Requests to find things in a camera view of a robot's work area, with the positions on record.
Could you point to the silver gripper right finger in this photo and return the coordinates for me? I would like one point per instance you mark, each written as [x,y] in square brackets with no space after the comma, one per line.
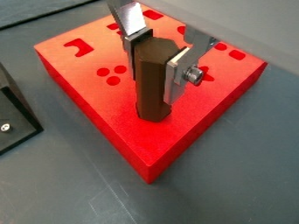
[182,67]

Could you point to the brown hexagonal peg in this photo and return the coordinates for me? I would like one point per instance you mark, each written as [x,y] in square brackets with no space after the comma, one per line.
[153,54]

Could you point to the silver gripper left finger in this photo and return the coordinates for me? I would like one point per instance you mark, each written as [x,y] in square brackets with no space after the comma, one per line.
[130,19]

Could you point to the red shape sorting block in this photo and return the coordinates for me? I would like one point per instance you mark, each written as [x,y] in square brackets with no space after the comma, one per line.
[87,63]

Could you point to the black curved holder block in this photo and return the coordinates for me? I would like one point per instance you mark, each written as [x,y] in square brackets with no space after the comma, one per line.
[19,123]

